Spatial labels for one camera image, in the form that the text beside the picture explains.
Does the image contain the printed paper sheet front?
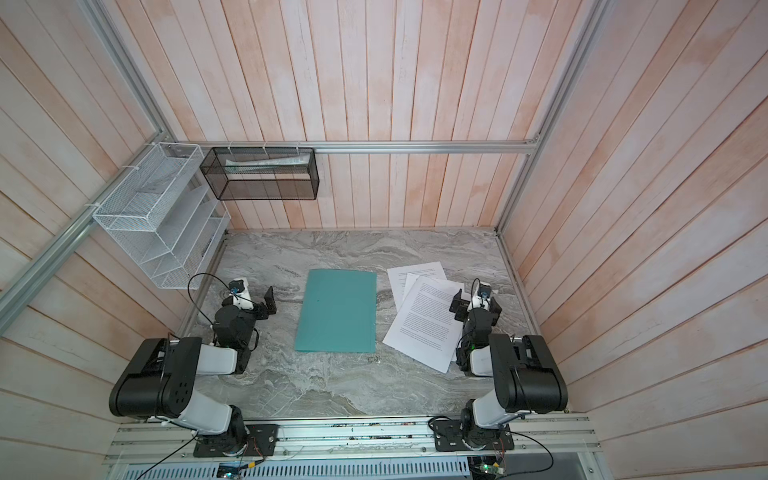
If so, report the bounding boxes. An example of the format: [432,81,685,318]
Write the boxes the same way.
[383,276,462,373]

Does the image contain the green file folder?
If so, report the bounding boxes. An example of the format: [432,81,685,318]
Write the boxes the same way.
[294,269,377,353]

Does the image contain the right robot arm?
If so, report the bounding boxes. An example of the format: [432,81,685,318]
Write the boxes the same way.
[449,282,568,449]

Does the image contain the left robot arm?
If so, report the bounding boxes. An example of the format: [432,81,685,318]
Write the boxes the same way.
[109,277,277,456]

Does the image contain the printed paper sheet middle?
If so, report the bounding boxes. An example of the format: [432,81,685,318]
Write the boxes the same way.
[402,273,465,300]

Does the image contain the papers in black basket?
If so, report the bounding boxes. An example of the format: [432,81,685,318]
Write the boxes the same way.
[224,155,311,175]

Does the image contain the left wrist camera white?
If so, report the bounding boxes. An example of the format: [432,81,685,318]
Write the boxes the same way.
[228,277,254,310]

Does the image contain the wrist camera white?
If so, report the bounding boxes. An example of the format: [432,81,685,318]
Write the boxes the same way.
[471,282,492,311]
[228,277,254,310]

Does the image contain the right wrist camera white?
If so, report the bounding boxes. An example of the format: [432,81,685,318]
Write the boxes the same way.
[471,282,492,311]

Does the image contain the right camera cable black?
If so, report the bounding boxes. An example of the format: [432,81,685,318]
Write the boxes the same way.
[470,278,485,302]

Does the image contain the camera cable black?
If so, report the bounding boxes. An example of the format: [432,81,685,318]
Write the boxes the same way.
[470,278,485,302]
[186,272,232,327]

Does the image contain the left camera cable black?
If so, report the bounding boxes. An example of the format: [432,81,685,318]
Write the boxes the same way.
[186,272,232,327]

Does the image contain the white wire mesh shelf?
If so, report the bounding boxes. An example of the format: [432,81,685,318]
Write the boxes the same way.
[94,143,230,290]

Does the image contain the black mesh wall basket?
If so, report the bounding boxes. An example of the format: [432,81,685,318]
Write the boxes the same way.
[200,146,320,201]

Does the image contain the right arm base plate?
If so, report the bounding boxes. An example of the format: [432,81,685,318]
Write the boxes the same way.
[427,416,514,452]

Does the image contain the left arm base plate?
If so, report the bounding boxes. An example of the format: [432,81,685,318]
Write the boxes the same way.
[193,424,279,458]

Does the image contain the aluminium mounting rail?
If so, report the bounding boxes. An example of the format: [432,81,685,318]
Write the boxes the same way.
[104,413,601,465]

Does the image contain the horizontal aluminium wall bar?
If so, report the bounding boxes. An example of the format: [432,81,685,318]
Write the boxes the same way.
[195,140,538,154]

